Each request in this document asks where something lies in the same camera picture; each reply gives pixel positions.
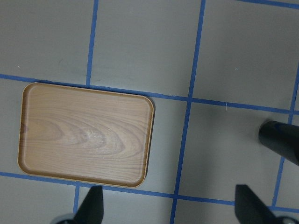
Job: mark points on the wooden tray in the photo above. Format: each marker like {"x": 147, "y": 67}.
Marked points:
{"x": 85, "y": 135}

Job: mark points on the dark wine bottle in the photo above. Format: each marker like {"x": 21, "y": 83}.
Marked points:
{"x": 281, "y": 138}

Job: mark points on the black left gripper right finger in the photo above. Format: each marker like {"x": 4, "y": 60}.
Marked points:
{"x": 249, "y": 209}

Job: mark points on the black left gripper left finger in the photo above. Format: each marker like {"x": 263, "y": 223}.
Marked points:
{"x": 91, "y": 209}

